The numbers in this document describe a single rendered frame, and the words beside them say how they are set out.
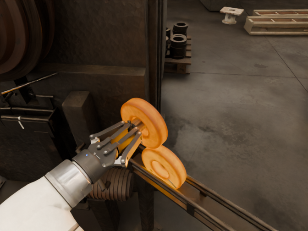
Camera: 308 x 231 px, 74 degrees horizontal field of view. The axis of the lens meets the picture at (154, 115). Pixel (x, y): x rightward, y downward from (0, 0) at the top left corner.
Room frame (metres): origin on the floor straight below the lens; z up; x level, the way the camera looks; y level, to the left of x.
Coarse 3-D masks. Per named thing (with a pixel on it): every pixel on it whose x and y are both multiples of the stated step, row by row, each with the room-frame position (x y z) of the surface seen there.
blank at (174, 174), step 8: (144, 152) 0.38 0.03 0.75; (152, 152) 0.36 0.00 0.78; (160, 152) 0.35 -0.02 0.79; (168, 152) 0.35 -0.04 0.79; (144, 160) 0.38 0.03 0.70; (152, 160) 0.36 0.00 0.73; (160, 160) 0.34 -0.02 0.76; (168, 160) 0.32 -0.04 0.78; (176, 160) 0.33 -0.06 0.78; (152, 168) 0.36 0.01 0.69; (160, 168) 0.36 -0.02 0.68; (168, 168) 0.32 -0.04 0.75; (176, 168) 0.31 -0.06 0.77; (184, 168) 0.32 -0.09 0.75; (160, 176) 0.34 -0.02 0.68; (168, 176) 0.32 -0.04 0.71; (176, 176) 0.30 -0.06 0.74; (184, 176) 0.31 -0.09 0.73; (176, 184) 0.30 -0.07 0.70
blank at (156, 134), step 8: (128, 104) 0.41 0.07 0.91; (136, 104) 0.40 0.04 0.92; (144, 104) 0.40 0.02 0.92; (128, 112) 0.41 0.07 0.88; (136, 112) 0.39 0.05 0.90; (144, 112) 0.37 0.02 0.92; (152, 112) 0.38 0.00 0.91; (144, 120) 0.37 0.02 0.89; (152, 120) 0.36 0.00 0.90; (160, 120) 0.37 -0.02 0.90; (152, 128) 0.36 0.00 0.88; (160, 128) 0.35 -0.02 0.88; (144, 136) 0.38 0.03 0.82; (152, 136) 0.36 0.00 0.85; (160, 136) 0.34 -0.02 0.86; (144, 144) 0.38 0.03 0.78; (152, 144) 0.36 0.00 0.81; (160, 144) 0.34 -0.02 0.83
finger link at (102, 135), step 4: (116, 124) 0.38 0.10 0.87; (120, 124) 0.38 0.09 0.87; (124, 124) 0.38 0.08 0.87; (108, 128) 0.36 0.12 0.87; (112, 128) 0.36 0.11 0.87; (116, 128) 0.37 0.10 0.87; (120, 128) 0.38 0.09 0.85; (100, 132) 0.35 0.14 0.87; (104, 132) 0.35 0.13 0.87; (108, 132) 0.35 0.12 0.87; (112, 132) 0.36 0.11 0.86; (92, 136) 0.34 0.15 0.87; (96, 136) 0.34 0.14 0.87; (100, 136) 0.34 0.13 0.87; (104, 136) 0.35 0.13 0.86; (108, 136) 0.35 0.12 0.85; (100, 140) 0.34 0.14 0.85
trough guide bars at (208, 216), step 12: (132, 168) 0.39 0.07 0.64; (144, 168) 0.36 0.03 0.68; (156, 180) 0.32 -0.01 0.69; (192, 180) 0.31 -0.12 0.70; (180, 192) 0.28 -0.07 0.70; (204, 192) 0.28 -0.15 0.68; (216, 192) 0.27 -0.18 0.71; (192, 204) 0.24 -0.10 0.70; (228, 204) 0.24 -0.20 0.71; (192, 216) 0.23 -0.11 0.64; (204, 216) 0.21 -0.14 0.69; (240, 216) 0.21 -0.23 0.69; (252, 216) 0.20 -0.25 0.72; (228, 228) 0.18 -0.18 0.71; (264, 228) 0.18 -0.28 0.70
